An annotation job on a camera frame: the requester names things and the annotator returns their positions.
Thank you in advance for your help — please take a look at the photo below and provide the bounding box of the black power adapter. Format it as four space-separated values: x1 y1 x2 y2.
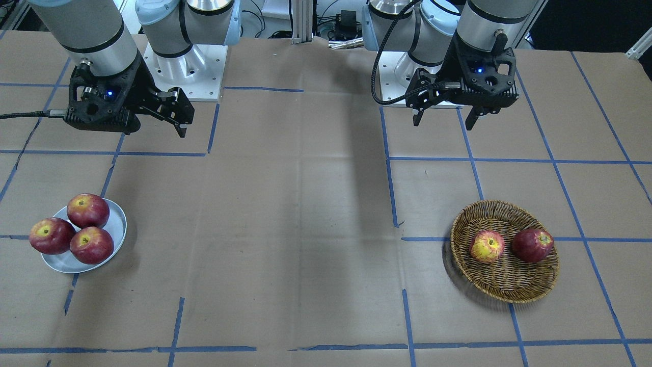
334 10 358 40

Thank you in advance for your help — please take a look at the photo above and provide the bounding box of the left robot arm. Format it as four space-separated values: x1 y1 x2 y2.
362 1 537 130

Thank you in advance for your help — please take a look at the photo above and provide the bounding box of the red apple on plate front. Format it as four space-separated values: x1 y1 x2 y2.
70 227 114 265

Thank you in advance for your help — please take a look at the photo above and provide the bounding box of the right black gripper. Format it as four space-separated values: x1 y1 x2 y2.
134 87 194 139

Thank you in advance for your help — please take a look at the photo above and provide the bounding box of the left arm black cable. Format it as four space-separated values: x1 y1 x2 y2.
371 0 461 107

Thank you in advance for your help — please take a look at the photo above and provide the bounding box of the light blue plate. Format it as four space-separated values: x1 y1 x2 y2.
41 198 127 274

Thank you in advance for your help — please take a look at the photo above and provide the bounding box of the aluminium frame post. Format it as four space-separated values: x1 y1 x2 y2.
289 0 316 44

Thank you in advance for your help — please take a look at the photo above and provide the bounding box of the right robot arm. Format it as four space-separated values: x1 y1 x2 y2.
30 1 241 138

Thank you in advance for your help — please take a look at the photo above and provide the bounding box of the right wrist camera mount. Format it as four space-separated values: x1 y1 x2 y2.
64 51 158 135

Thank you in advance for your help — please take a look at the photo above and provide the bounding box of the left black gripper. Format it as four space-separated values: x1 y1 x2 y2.
405 68 482 132

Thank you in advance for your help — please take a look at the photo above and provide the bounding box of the red apple on plate back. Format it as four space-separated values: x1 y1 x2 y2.
67 193 110 228

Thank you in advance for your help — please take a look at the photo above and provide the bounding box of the yellow-red apple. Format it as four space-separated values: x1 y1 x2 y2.
470 230 505 264

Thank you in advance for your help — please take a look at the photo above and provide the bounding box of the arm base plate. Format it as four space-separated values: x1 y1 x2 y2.
379 51 461 109
144 44 229 102

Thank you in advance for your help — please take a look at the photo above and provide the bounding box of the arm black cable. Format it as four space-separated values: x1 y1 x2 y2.
0 109 69 121
371 0 461 107

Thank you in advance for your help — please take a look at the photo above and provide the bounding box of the dark red apple in basket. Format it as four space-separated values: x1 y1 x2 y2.
511 228 554 263

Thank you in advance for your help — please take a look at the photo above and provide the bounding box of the red apple on plate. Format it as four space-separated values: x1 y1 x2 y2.
28 218 76 255
70 227 114 265
67 193 110 228

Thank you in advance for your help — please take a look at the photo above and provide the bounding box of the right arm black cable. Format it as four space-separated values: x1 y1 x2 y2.
0 109 69 121

